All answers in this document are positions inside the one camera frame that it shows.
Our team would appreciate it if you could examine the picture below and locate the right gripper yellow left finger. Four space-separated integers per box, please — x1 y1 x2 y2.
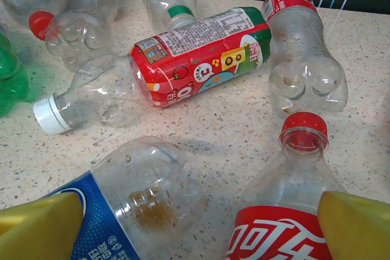
0 193 85 260

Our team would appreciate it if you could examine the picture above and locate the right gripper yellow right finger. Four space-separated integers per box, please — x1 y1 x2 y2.
318 191 390 260

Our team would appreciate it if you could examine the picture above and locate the clear Pepsi bottle blue label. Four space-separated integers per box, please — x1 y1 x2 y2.
42 136 207 260

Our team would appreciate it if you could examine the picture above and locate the green plastic bottle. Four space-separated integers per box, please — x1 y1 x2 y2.
0 24 30 118

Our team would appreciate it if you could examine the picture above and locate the red green label drink bottle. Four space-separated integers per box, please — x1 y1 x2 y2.
32 6 273 135

